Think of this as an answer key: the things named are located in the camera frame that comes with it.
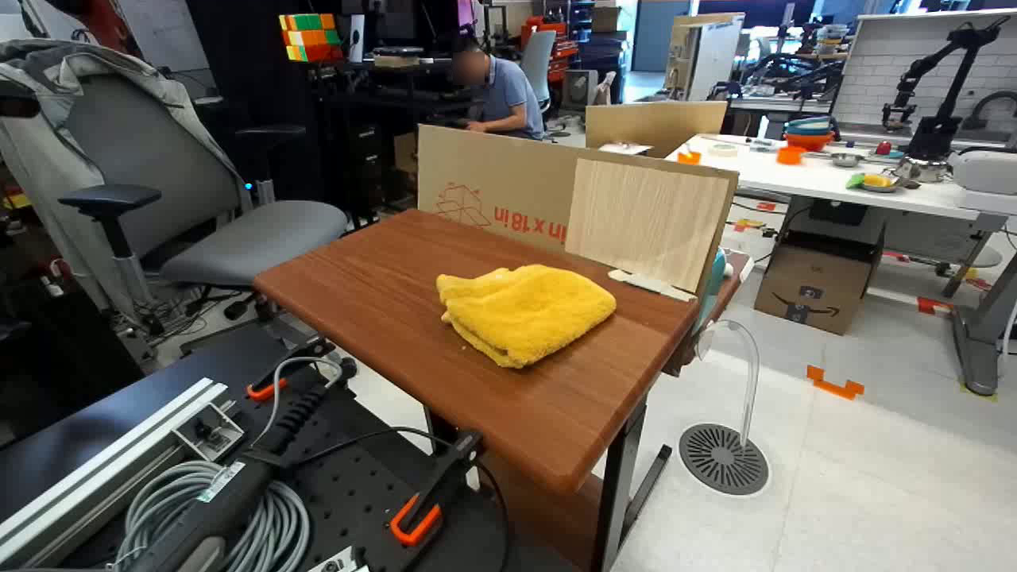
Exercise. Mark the yellow towel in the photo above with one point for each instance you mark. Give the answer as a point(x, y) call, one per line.
point(530, 314)

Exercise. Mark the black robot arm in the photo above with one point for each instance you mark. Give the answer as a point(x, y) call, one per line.
point(940, 133)

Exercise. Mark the cardboard panel with red print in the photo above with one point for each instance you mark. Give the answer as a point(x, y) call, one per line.
point(498, 181)

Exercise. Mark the light wooden board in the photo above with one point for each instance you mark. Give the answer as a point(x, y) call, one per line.
point(646, 218)

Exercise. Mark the person in blue shirt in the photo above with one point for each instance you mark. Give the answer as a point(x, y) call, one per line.
point(506, 98)

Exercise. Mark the teal plastic object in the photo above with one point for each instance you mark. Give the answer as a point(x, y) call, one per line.
point(713, 280)

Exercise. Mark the plain folded cardboard box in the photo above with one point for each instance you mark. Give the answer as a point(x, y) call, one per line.
point(652, 127)

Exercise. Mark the small orange piece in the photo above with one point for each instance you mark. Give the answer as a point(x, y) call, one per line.
point(687, 159)

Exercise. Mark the grey office chair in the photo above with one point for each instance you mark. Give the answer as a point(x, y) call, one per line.
point(266, 239)

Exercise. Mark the black clamp with orange grip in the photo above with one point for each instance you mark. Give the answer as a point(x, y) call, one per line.
point(270, 388)
point(415, 523)

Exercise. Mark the round base with white gooseneck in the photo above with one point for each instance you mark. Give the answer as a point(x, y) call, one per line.
point(722, 463)

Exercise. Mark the cardboard box with black print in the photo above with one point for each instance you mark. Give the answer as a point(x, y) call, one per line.
point(814, 280)

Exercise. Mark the orange cup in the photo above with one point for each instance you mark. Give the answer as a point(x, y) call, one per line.
point(789, 153)

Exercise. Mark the colourful block box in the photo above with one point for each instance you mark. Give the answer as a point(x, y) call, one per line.
point(309, 38)

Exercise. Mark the white table with grey legs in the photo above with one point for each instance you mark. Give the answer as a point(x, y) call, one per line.
point(814, 181)

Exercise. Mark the blue and orange bowl stack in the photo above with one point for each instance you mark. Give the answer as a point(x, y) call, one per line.
point(813, 133)

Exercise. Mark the yellow green plate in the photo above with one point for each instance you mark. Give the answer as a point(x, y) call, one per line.
point(877, 183)

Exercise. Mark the white pegboard panel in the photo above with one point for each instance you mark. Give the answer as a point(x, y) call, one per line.
point(868, 76)

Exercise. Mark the desk leg frame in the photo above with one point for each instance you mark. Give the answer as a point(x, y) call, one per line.
point(621, 489)

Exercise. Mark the orange floor bracket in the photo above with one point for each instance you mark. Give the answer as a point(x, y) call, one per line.
point(836, 385)

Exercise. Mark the long aluminium rail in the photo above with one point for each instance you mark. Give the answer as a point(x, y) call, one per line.
point(96, 472)

